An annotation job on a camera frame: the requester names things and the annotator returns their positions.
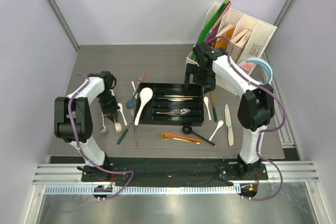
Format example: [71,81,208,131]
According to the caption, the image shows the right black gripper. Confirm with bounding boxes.
[184,63,215,94]

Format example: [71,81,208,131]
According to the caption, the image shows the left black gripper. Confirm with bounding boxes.
[98,91,120,124]

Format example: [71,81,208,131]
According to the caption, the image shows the beige wooden spoon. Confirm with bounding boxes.
[114,122,122,133]

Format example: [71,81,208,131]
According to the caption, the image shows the gold knife green handle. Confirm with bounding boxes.
[210,91,218,122]

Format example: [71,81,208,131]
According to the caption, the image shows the beige sheathed knife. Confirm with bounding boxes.
[225,104,234,146]

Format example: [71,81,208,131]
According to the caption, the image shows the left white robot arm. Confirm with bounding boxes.
[54,71,119,182]

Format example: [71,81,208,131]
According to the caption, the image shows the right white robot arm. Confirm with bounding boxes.
[184,42,275,179]

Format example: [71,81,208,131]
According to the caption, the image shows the small white ceramic spoon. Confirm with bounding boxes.
[117,103,128,126]

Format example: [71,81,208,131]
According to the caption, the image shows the chopsticks in tray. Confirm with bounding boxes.
[163,95,198,101]

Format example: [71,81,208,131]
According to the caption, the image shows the steel chopstick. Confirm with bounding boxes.
[131,109,139,150]

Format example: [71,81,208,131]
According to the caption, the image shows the blue silicone spoon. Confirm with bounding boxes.
[125,88,139,110]

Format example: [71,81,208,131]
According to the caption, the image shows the white spoon beside tray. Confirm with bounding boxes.
[203,96,212,120]

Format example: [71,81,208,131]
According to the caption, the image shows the black utensil tray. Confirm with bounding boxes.
[139,82,204,126]

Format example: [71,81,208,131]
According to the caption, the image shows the steel spoon in tray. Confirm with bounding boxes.
[156,109,191,116]

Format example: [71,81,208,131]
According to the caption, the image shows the large white rice spoon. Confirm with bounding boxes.
[134,88,153,126]

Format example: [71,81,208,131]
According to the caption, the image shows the black measuring scoop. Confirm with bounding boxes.
[182,124,217,147]

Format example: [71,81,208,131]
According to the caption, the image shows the white spoon lower right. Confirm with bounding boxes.
[208,120,224,142]

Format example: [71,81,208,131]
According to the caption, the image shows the orange plastic utensil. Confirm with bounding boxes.
[163,132,202,142]

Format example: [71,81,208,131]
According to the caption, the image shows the orange book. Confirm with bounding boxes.
[214,26,235,50]

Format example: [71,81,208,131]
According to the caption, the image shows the gold fork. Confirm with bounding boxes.
[156,134,201,144]

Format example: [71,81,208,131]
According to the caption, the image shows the tan book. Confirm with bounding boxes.
[230,29,251,62]

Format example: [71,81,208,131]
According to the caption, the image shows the light blue headphones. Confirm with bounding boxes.
[237,57,274,87]

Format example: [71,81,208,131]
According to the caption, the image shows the green folder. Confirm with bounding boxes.
[196,0,231,48]

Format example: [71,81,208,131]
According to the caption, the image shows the white file organizer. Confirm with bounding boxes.
[186,3,277,95]

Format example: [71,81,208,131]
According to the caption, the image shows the steel spoon wooden handle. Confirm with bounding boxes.
[99,112,108,135]

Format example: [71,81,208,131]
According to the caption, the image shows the green handled fork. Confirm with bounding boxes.
[117,123,133,145]

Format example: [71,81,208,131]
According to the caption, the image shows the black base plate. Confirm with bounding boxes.
[77,158,268,187]

